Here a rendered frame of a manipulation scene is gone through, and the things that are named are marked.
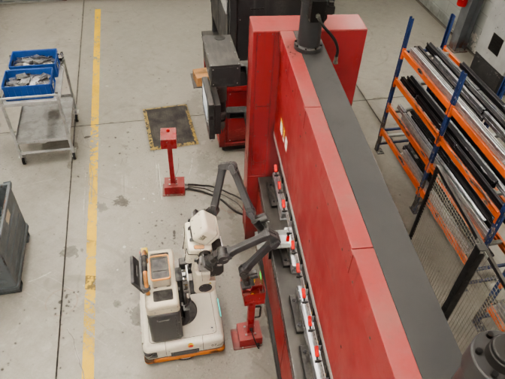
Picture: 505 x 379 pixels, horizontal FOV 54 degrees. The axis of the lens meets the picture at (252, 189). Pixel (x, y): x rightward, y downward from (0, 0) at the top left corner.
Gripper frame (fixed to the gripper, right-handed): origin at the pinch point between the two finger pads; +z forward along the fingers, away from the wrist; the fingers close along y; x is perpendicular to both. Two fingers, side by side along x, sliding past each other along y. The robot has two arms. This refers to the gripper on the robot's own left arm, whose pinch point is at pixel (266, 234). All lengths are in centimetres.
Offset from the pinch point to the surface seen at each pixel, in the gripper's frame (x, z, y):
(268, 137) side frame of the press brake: -25, -17, 86
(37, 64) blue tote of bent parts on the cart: 197, -104, 285
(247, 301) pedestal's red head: 33, 22, -35
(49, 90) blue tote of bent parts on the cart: 181, -91, 235
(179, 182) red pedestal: 107, 46, 166
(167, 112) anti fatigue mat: 123, 47, 316
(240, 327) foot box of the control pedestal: 65, 72, -21
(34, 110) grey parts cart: 245, -59, 285
